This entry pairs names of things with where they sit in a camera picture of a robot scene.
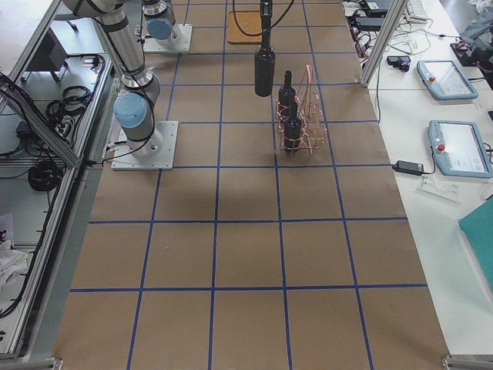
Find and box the teach pendant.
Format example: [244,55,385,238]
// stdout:
[428,120,492,179]
[416,60,478,100]

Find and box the teach pendant far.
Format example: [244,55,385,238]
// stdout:
[416,60,478,100]

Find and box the black power adapter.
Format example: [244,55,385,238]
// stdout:
[391,160,424,176]

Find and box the teach pendant near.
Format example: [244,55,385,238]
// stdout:
[428,120,492,179]

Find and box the dark wine bottle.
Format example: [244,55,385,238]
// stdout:
[283,102,302,153]
[254,30,276,97]
[278,70,296,108]

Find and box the teal box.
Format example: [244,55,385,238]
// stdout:
[458,199,493,285]

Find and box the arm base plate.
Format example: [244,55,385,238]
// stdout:
[143,23,193,54]
[111,121,179,170]

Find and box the copper wire bottle basket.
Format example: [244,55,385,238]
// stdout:
[276,64,327,156]

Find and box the black power brick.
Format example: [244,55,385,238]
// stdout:
[354,17,384,32]

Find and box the wooden tray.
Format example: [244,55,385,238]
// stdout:
[227,10,262,45]

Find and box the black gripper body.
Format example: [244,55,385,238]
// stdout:
[260,0,273,29]

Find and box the aluminium frame post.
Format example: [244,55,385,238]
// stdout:
[360,0,407,88]

